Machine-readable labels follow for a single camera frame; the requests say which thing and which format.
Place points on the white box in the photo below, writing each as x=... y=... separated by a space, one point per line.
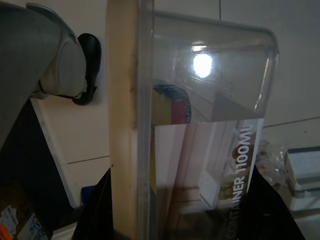
x=303 y=175

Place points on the grey robot right leg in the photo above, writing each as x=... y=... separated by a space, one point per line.
x=30 y=50

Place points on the crumpled clear plastic bag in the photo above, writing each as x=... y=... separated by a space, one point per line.
x=272 y=160

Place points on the wooden table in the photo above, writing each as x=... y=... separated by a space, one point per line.
x=122 y=100

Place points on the black floor mat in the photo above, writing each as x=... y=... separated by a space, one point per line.
x=30 y=170

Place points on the plastic food container with label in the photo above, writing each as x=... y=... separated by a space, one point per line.
x=205 y=87

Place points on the cardboard box with labels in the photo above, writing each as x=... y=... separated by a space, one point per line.
x=15 y=215

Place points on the yellow red black packet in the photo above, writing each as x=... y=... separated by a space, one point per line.
x=172 y=102

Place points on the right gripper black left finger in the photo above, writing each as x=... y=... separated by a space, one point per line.
x=96 y=217

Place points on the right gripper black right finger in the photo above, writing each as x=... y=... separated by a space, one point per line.
x=270 y=217

